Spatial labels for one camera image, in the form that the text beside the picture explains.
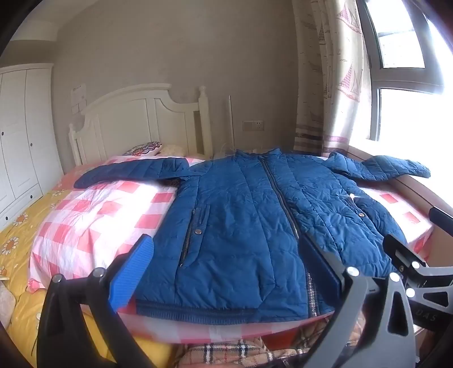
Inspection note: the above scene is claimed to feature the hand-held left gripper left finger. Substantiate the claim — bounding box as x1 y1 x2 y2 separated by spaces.
35 234 156 368

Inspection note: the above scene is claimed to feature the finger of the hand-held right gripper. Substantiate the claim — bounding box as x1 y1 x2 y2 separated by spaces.
428 208 453 229
383 233 453 301

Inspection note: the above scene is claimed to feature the blue quilted puffer jacket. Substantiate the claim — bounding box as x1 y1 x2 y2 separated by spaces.
74 149 431 324

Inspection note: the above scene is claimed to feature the sailboat print curtain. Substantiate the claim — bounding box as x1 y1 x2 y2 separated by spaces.
292 0 372 158

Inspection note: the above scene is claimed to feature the tan plaid cloth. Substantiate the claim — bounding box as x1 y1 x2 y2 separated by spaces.
175 311 354 368

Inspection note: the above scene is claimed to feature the red white checked sheet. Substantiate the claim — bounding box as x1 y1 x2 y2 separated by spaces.
28 154 434 345

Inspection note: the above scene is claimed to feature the white wooden headboard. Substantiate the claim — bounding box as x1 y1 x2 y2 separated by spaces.
68 83 213 167

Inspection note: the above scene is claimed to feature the yellow floral bedsheet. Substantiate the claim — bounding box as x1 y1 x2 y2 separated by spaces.
0 189 178 368

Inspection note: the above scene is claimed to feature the cream pillow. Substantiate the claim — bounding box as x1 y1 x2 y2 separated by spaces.
159 144 185 157

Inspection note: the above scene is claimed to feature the window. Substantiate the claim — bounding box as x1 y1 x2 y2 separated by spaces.
356 0 453 142

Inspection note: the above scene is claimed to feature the white wardrobe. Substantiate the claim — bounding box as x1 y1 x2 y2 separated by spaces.
0 64 64 230

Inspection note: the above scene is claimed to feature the wall paper sheet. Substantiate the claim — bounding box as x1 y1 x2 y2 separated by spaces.
71 84 87 115

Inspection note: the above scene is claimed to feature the floral print pillow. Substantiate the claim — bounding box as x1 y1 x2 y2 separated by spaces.
123 142 164 157

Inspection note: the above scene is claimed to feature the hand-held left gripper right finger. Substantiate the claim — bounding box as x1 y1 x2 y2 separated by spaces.
299 232 416 368

